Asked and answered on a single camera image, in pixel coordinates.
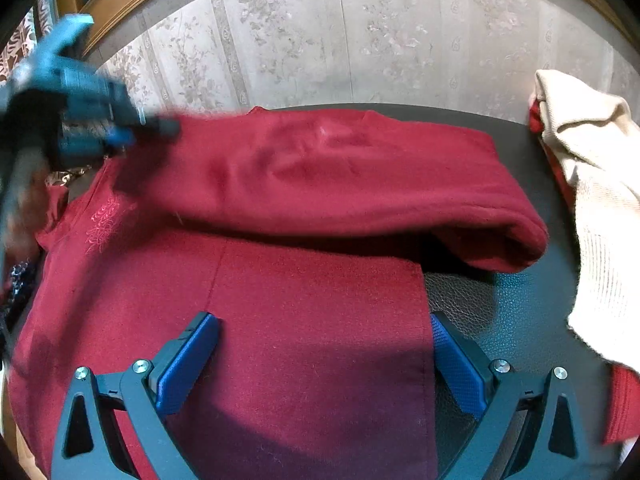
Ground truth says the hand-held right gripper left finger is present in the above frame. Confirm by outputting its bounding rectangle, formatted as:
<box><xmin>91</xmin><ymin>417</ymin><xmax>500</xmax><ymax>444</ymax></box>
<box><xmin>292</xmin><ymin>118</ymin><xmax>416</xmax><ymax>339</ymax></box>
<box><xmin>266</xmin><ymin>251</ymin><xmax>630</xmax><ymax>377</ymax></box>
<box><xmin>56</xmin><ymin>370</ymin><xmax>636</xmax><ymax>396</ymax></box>
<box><xmin>50</xmin><ymin>311</ymin><xmax>222</xmax><ymax>480</ymax></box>

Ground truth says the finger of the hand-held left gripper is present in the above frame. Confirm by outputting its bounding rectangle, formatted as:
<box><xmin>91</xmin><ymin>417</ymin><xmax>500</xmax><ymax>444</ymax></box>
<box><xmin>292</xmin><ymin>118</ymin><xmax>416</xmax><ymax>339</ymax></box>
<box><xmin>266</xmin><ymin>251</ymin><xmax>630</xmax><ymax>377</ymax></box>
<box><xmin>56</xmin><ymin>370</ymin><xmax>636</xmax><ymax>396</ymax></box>
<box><xmin>95</xmin><ymin>127</ymin><xmax>137</xmax><ymax>152</ymax></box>
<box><xmin>107</xmin><ymin>109</ymin><xmax>181</xmax><ymax>138</ymax></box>

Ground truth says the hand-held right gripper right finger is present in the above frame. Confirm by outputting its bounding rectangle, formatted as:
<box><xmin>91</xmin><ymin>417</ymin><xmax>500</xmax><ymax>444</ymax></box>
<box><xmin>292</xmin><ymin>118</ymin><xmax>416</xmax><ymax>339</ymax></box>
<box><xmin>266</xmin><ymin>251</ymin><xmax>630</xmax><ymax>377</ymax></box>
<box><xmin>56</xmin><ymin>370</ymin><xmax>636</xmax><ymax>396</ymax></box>
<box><xmin>430</xmin><ymin>310</ymin><xmax>593</xmax><ymax>480</ymax></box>

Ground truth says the dark red sweater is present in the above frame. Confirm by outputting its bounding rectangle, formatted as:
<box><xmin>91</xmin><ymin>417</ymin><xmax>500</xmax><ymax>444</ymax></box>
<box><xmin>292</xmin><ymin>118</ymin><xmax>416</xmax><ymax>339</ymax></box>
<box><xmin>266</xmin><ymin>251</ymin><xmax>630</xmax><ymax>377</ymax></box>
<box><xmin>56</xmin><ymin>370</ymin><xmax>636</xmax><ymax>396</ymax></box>
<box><xmin>10</xmin><ymin>105</ymin><xmax>551</xmax><ymax>480</ymax></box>

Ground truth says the person's left forearm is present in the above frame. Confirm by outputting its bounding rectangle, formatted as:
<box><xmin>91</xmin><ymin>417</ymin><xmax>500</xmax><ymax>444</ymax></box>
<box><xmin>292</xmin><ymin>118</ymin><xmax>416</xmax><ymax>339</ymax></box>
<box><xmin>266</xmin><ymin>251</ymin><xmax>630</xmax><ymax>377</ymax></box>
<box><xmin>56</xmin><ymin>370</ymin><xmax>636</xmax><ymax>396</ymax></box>
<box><xmin>0</xmin><ymin>165</ymin><xmax>53</xmax><ymax>273</ymax></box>

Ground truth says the brown patterned lace cloth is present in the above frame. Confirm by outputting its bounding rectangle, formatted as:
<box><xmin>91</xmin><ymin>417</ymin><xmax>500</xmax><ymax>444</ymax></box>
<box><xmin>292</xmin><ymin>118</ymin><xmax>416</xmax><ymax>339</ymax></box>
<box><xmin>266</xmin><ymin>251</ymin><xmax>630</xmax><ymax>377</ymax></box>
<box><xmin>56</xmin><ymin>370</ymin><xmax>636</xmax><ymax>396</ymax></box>
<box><xmin>0</xmin><ymin>0</ymin><xmax>58</xmax><ymax>86</ymax></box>

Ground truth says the black leather sofa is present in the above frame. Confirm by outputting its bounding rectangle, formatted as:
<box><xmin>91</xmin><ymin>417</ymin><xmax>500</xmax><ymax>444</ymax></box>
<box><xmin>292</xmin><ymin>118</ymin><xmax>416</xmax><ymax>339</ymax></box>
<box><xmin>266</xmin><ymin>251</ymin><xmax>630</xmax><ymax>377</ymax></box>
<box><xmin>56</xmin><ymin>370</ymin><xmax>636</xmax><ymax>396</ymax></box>
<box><xmin>0</xmin><ymin>102</ymin><xmax>633</xmax><ymax>480</ymax></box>

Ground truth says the red knit garment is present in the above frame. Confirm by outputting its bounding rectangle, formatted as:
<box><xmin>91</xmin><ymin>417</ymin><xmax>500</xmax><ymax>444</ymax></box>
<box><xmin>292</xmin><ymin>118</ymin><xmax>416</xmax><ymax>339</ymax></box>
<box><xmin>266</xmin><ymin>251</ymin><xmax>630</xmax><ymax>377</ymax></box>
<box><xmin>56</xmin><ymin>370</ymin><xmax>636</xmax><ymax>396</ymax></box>
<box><xmin>527</xmin><ymin>100</ymin><xmax>640</xmax><ymax>446</ymax></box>

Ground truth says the cream knit sweater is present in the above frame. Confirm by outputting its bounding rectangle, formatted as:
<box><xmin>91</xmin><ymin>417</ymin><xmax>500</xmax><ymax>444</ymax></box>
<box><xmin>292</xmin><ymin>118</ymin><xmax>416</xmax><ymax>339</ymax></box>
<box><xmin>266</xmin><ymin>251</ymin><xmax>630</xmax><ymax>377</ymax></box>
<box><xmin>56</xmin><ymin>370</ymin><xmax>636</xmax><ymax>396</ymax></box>
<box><xmin>530</xmin><ymin>69</ymin><xmax>640</xmax><ymax>376</ymax></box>

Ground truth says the wooden window frame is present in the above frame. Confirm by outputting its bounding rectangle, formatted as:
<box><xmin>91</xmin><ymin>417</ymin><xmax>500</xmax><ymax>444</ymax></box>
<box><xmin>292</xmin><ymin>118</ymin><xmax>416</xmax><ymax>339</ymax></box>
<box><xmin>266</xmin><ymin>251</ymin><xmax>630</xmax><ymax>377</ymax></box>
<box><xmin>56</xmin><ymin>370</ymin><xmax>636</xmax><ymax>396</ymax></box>
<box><xmin>55</xmin><ymin>0</ymin><xmax>216</xmax><ymax>61</ymax></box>

